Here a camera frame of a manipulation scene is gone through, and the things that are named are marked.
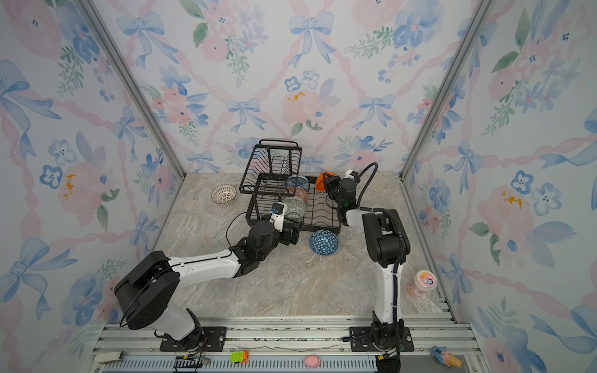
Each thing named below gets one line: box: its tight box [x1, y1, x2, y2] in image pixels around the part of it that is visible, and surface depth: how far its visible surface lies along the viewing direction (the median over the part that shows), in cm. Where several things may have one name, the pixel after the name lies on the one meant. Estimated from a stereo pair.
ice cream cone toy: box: [430, 345, 463, 369], surface depth 71 cm
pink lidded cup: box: [406, 269, 437, 297], surface depth 78 cm
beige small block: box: [94, 350, 124, 364], surface depth 72 cm
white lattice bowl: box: [211, 184, 238, 206], surface depth 112 cm
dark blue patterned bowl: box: [309, 229, 340, 257], surface depth 96 cm
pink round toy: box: [304, 355, 322, 369], surface depth 71 cm
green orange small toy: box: [230, 350, 250, 363], surface depth 71 cm
